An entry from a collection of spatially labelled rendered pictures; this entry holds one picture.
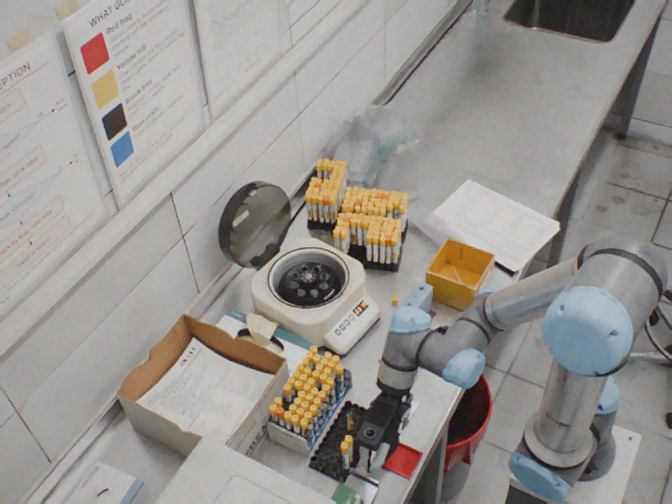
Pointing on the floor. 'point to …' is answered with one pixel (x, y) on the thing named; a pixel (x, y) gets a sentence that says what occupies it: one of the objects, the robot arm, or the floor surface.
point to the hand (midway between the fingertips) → (368, 469)
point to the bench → (503, 90)
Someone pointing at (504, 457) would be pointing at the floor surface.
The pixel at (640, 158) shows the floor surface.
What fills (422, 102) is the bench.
